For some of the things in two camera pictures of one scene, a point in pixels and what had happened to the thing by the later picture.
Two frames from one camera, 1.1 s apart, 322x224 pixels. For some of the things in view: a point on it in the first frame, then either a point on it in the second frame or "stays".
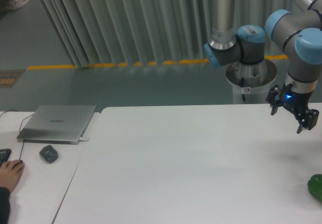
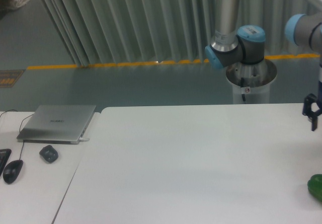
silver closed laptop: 56,124 stays
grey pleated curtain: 106,24 stays
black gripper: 297,101 → 309,99
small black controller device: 49,154 stays
